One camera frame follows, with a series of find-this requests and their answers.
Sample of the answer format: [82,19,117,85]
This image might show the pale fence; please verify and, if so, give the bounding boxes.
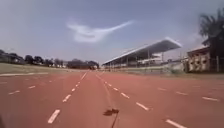
[109,63,185,75]

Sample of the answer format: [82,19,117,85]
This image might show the tan building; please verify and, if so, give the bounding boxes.
[184,44,224,74]

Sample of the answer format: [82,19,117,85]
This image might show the red running track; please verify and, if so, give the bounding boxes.
[0,69,224,128]

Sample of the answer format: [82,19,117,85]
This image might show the distant row of trees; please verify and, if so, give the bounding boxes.
[0,48,100,71]

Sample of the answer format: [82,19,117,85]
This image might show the pale kerb strip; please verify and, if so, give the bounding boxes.
[0,71,49,77]

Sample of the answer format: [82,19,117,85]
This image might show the tall dark trees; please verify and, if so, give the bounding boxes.
[198,7,224,60]

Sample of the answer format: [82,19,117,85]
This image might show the grandstand with slanted roof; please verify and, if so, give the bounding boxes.
[101,36,184,71]

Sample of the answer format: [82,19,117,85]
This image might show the grass verge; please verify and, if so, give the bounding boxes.
[109,69,224,81]

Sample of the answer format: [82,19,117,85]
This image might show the dry grass field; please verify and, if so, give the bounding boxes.
[0,62,84,76]

